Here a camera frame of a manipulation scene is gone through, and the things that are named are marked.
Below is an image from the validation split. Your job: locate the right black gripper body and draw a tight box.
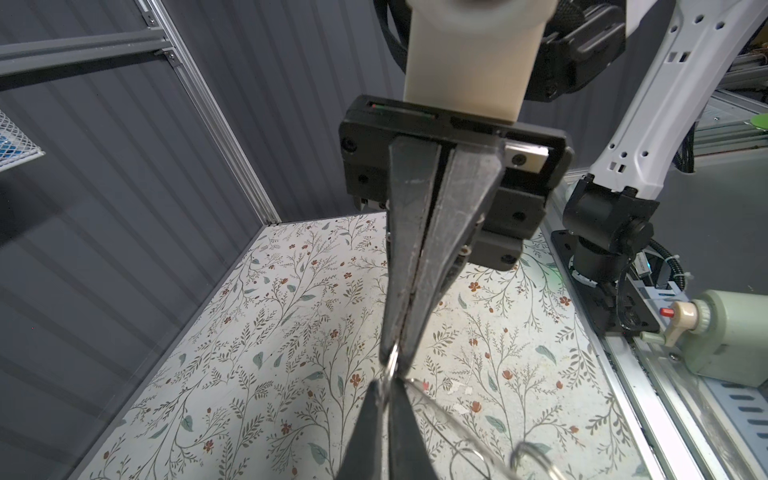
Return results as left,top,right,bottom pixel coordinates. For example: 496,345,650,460
338,95,574,271

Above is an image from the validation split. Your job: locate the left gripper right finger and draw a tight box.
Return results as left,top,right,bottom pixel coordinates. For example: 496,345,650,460
388,379,438,480

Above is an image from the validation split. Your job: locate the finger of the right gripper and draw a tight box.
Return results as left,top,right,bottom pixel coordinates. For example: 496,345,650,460
380,136,441,365
399,145,504,372

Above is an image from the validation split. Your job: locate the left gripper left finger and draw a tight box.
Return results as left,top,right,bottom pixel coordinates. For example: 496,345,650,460
336,380,386,480

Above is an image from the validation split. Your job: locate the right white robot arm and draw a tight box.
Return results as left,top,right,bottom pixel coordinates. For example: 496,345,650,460
339,1,767,375

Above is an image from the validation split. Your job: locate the pale green bottle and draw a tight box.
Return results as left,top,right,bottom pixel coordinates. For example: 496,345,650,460
640,290,767,388

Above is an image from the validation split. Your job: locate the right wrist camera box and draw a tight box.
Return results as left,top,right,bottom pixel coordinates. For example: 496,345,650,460
403,0,557,122

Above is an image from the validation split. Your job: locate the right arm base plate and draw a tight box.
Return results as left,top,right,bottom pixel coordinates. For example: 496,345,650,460
551,229,660,337

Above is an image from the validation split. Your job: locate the slotted cable duct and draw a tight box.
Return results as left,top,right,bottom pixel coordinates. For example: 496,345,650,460
704,378,767,473

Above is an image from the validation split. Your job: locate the white mesh wall basket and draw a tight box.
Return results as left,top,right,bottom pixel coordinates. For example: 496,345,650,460
0,112,45,172

